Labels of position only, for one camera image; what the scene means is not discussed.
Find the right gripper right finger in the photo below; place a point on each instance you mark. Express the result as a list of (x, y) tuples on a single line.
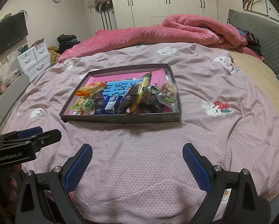
[(243, 206)]

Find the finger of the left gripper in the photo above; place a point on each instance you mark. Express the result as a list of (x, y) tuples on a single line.
[(30, 132), (44, 139)]

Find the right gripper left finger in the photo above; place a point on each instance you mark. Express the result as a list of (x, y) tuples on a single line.
[(44, 197)]

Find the green pastry snack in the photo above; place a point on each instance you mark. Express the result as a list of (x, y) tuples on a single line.
[(78, 106)]

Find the clear round cake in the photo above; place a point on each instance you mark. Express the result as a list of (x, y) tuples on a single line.
[(88, 106)]

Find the dark round chocolate pie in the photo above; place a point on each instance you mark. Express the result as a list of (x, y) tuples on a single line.
[(99, 100)]

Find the orange cracker packet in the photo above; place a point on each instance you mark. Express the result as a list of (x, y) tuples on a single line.
[(91, 89)]

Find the blue cookie packet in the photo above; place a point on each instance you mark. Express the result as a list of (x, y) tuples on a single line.
[(109, 106)]

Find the brown chocolate bar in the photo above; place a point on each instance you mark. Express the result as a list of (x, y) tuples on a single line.
[(128, 100)]

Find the dark green seaweed packet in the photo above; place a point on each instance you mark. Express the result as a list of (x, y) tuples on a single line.
[(150, 102)]

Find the yellow snack bag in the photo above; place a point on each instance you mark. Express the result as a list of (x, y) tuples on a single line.
[(144, 82)]

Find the clear bag red snack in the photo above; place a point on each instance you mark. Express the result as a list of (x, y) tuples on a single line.
[(167, 93)]

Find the person's left hand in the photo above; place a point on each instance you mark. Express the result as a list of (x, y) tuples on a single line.
[(8, 193)]

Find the white drawer cabinet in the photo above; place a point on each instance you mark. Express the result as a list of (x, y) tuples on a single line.
[(34, 60)]

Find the brown knitted throw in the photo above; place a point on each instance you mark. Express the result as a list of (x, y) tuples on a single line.
[(54, 55)]

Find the pink blue picture book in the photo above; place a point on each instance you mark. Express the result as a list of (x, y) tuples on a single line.
[(119, 84)]

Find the pink patterned bed sheet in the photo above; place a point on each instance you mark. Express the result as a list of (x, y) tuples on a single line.
[(138, 174)]

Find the black clothes pile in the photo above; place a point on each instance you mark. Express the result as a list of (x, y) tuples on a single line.
[(66, 42)]

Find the white wardrobe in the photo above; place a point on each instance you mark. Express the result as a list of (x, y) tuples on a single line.
[(121, 14)]

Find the dark patterned clothes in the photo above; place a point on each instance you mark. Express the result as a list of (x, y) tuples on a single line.
[(252, 40)]

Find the pink plush blanket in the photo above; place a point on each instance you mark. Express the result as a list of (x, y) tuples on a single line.
[(183, 28)]

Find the grey padded headboard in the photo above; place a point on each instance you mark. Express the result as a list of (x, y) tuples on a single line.
[(266, 31)]

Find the black wall television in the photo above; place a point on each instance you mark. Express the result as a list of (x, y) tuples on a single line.
[(12, 30)]

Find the flower wall painting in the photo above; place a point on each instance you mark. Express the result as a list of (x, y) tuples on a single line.
[(263, 7)]

